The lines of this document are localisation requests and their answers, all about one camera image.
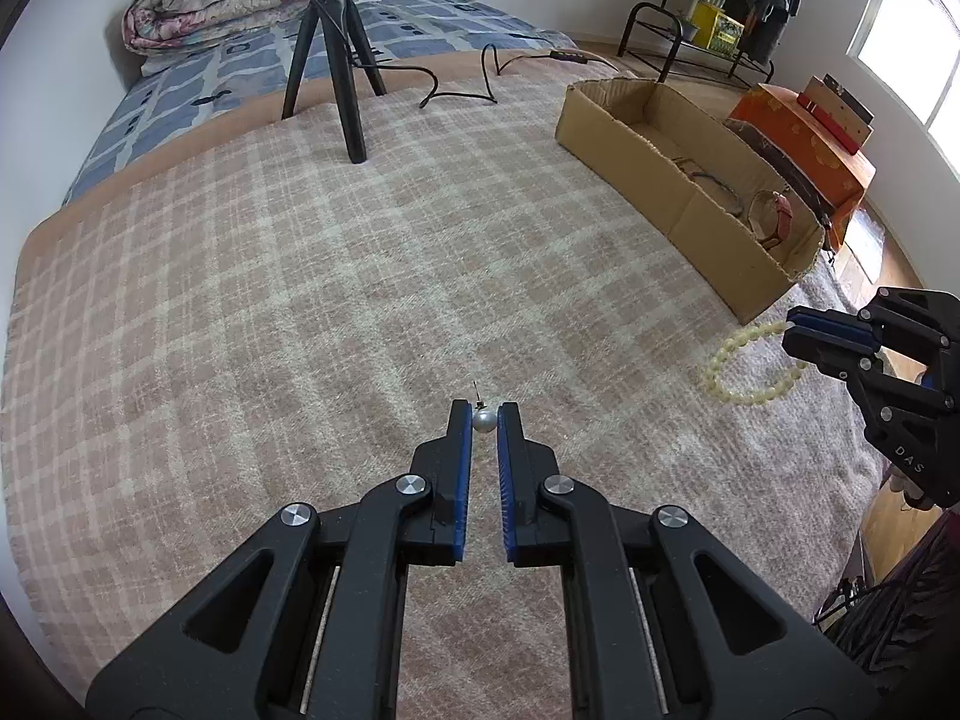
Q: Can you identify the tan box on table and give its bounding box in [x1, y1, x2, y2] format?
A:
[797, 75, 874, 154]

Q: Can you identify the black power cable with remote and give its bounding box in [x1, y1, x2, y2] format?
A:
[283, 0, 640, 111]

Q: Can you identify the cream bead bracelet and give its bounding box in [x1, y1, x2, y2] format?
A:
[701, 319, 811, 407]

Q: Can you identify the window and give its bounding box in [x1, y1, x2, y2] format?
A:
[848, 0, 958, 172]

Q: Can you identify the blue checkered bed sheet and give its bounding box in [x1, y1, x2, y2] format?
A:
[62, 0, 580, 205]

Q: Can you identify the black tripod stand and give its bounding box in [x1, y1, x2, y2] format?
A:
[281, 0, 387, 164]

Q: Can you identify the brown cardboard box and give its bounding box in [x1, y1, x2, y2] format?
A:
[555, 78, 825, 323]

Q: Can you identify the yellow box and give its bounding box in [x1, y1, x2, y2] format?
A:
[690, 0, 743, 57]

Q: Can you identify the black clothes rack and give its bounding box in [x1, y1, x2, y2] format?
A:
[615, 0, 776, 88]

